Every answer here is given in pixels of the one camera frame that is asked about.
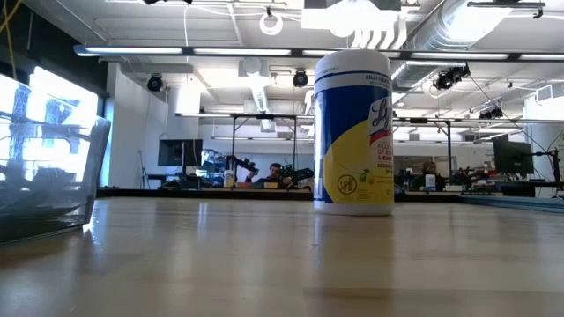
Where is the black computer monitor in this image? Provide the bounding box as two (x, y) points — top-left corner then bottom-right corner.
(157, 138), (204, 167)
(492, 138), (536, 176)

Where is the Lysol wipes canister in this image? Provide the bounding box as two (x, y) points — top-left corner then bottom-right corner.
(313, 48), (396, 217)

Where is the black metal rig frame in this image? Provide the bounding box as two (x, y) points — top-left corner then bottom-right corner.
(230, 113), (299, 177)
(392, 116), (454, 177)

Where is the long light bar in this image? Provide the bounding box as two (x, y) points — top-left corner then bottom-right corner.
(72, 43), (564, 63)

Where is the white ceiling light fixture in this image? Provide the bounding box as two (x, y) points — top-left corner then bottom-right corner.
(301, 0), (409, 49)

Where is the silver ventilation duct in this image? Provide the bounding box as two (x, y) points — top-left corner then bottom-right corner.
(390, 0), (515, 92)

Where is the white ring lamp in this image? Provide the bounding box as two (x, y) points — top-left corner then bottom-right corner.
(258, 11), (285, 36)

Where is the grey translucent plastic bin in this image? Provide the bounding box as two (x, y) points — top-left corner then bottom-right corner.
(0, 72), (112, 246)

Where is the black aluminium table frame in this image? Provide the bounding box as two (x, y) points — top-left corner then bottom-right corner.
(95, 187), (564, 215)

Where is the yellow cable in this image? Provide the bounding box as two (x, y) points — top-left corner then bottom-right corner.
(0, 0), (22, 80)

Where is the person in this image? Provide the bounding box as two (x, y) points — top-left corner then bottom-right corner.
(246, 162), (294, 185)
(413, 160), (446, 191)

